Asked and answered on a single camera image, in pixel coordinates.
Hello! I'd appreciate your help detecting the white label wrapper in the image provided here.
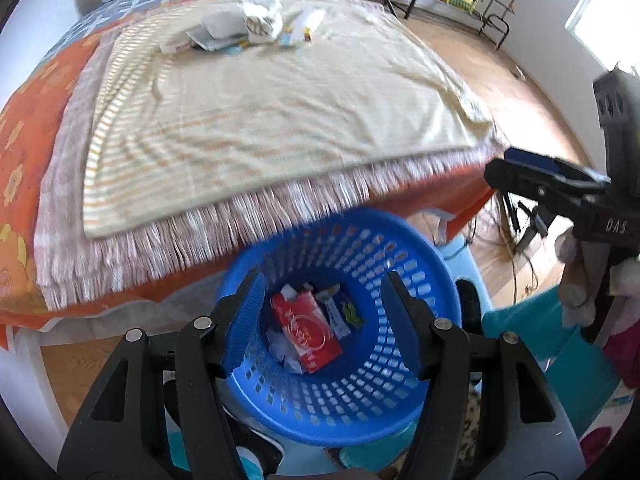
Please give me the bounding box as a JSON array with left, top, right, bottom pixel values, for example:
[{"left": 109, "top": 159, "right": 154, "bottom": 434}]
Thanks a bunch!
[{"left": 160, "top": 11, "right": 248, "bottom": 54}]

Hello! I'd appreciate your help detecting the blue green snack packet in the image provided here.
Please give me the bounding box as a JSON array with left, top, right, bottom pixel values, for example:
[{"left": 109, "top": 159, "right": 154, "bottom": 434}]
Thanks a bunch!
[{"left": 314, "top": 284, "right": 364, "bottom": 340}]

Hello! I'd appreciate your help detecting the red cigarette box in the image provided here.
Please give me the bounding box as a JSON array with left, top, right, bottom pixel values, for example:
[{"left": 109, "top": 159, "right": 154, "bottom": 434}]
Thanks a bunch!
[{"left": 270, "top": 292, "right": 342, "bottom": 374}]

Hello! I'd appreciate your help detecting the yellow striped blanket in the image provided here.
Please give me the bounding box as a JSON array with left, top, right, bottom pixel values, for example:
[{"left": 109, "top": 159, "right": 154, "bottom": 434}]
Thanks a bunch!
[{"left": 82, "top": 0, "right": 497, "bottom": 237}]

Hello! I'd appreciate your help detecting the white tissue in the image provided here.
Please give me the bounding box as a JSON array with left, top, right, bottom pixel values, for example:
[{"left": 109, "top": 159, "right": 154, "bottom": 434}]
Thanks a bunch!
[{"left": 242, "top": 0, "right": 283, "bottom": 44}]

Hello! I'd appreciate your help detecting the blue plastic trash basket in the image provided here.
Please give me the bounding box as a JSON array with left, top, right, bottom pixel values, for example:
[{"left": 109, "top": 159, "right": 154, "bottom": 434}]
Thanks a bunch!
[{"left": 219, "top": 208, "right": 461, "bottom": 446}]

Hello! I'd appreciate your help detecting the orange print teal carton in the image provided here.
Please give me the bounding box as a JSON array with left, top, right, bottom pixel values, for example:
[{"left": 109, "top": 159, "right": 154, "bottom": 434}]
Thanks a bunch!
[{"left": 278, "top": 20, "right": 311, "bottom": 48}]

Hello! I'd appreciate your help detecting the gloved right hand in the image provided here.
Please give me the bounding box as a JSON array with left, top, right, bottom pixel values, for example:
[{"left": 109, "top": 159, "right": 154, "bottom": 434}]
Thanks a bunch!
[{"left": 554, "top": 228, "right": 639, "bottom": 336}]

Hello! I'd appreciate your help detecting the orange floral bedsheet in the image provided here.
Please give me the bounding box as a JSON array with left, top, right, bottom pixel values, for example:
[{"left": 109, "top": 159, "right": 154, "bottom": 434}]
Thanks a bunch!
[{"left": 0, "top": 0, "right": 501, "bottom": 351}]

